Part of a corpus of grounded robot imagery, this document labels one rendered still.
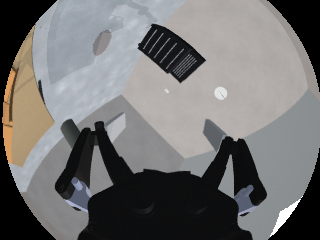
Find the wooden shelving unit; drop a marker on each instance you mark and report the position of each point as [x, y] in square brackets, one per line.
[7, 112]

